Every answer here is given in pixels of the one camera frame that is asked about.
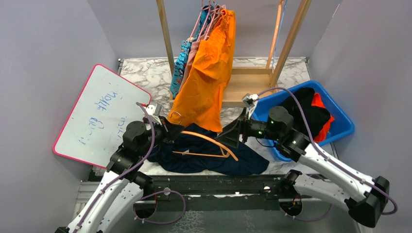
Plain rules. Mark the pink beige shorts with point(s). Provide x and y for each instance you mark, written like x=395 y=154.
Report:
x=194 y=44

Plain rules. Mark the pink hanger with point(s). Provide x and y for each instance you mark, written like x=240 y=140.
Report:
x=207 y=15

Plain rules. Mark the black shorts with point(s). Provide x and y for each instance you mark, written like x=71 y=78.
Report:
x=304 y=96

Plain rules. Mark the blue plastic bin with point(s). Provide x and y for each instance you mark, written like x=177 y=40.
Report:
x=340 y=127

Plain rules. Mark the orange shorts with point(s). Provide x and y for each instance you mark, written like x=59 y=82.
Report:
x=201 y=97

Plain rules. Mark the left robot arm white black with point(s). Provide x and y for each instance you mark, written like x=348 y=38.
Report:
x=123 y=183

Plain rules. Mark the red-orange shorts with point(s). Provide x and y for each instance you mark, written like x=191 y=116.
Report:
x=322 y=119

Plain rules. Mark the orange hanger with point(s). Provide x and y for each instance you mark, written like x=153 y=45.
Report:
x=279 y=17
x=196 y=141

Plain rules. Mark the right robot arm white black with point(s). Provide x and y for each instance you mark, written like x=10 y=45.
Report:
x=362 y=196

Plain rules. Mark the blue shark print shorts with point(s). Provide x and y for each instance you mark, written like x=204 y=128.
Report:
x=179 y=67

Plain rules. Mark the navy shorts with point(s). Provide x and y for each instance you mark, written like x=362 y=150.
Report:
x=249 y=163

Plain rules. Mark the whiteboard with pink frame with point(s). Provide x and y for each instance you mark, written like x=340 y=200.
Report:
x=94 y=128

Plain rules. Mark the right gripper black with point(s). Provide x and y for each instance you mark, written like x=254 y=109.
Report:
x=231 y=135

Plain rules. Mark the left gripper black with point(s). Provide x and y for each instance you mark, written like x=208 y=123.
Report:
x=171 y=130

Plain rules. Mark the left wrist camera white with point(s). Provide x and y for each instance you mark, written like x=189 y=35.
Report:
x=152 y=113

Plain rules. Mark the black mounting rail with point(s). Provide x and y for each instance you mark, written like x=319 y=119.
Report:
x=172 y=193

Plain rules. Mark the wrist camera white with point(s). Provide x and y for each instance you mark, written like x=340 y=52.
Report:
x=250 y=101
x=152 y=113

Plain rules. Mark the light blue wire hanger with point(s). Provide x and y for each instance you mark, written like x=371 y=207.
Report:
x=279 y=32

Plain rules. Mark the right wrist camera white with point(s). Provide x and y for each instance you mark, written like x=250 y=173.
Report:
x=250 y=101

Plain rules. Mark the wooden clothes rack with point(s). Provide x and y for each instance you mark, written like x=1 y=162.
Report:
x=256 y=79

